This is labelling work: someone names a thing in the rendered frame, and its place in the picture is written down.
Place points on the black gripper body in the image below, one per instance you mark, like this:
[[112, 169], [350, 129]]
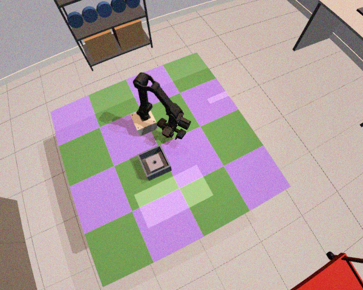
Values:
[[180, 133]]

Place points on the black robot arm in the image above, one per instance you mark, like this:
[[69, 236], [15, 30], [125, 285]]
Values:
[[173, 110]]

